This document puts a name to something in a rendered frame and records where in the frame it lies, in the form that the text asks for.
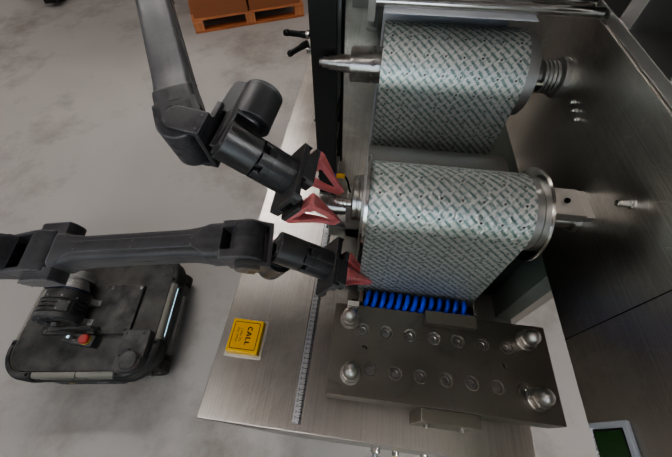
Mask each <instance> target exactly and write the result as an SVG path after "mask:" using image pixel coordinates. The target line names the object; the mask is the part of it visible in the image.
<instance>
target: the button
mask: <svg viewBox="0 0 672 457"><path fill-rule="evenodd" d="M265 327H266V324H265V322H263V321H255V320H247V319H239V318H235V319H234V322H233V326H232V329H231V332H230V335H229V339H228V342H227V345H226V349H225V350H226V351H227V352H228V353H235V354H242V355H250V356H258V355H259V351H260V347H261V343H262V339H263V335H264V331H265Z"/></svg>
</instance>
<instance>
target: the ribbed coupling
mask: <svg viewBox="0 0 672 457"><path fill-rule="evenodd" d="M573 70H574V64H573V60H572V59H571V58H570V57H564V56H561V57H558V58H557V59H556V60H541V67H540V71H539V75H538V79H537V82H536V85H535V87H534V90H533V93H545V95H546V96H547V97H548V98H559V97H560V96H562V95H563V94H564V92H565V91H566V90H567V88H568V86H569V84H570V82H571V79H572V76H573Z"/></svg>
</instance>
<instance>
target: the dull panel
mask: <svg viewBox="0 0 672 457"><path fill-rule="evenodd" d="M488 155H497V156H502V157H504V158H505V160H506V162H507V164H508V169H509V172H515V173H519V171H518V167H517V163H516V160H515V156H514V153H513V149H512V145H511V142H510V138H509V134H508V131H507V127H506V123H505V125H504V126H503V128H502V130H501V132H500V134H499V136H498V137H497V139H496V141H495V143H494V145H493V147H492V148H491V150H490V152H489V154H488ZM550 291H551V287H550V283H549V280H548V276H547V272H546V269H545V265H544V261H543V258H542V254H540V255H539V256H538V257H537V258H536V259H534V260H532V261H524V262H523V263H522V264H521V265H520V266H519V267H518V268H517V269H516V270H515V271H514V272H513V273H512V274H511V275H510V276H509V277H508V278H507V279H506V280H505V281H504V282H503V283H502V284H501V285H500V286H498V287H497V288H496V289H495V290H494V291H493V292H492V293H491V294H492V300H493V307H494V313H495V318H501V319H510V320H511V319H512V318H514V317H515V316H516V315H518V314H519V313H521V312H522V311H523V310H525V309H526V308H527V307H529V306H530V305H532V304H533V303H534V302H536V301H537V300H538V299H540V298H541V297H543V296H544V295H545V294H547V293H548V292H550Z"/></svg>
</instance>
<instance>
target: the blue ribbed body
mask: <svg viewBox="0 0 672 457"><path fill-rule="evenodd" d="M363 301H364V302H363V306H367V305H368V303H369V306H370V307H375V306H376V305H377V307H378V308H383V307H385V309H391V308H393V310H399V308H400V310H401V311H407V309H408V311H409V312H415V310H416V312H418V313H423V311H424V312H425V310H429V311H437V312H445V313H454V314H462V315H470V314H472V308H471V307H467V303H466V302H465V301H462V302H461V306H459V302H458V301H457V300H454V301H453V305H451V301H450V300H449V299H446V300H445V304H443V300H442V299H441V298H438V299H437V303H435V300H434V298H433V297H430V299H429V302H427V298H426V297H425V296H423V297H422V298H421V301H419V297H418V296H417V295H415V296H414V297H413V300H411V296H410V295H409V294H408V295H406V297H405V299H403V295H402V294H401V293H400V294H398V297H397V299H396V298H395V294H394V293H393V292H392V293H391V294H390V296H389V298H388V294H387V292H383V293H382V296H381V297H380V292H379V291H375V293H374V296H373V295H372V291H371V290H368V291H367V292H366V295H363ZM470 316H471V315H470Z"/></svg>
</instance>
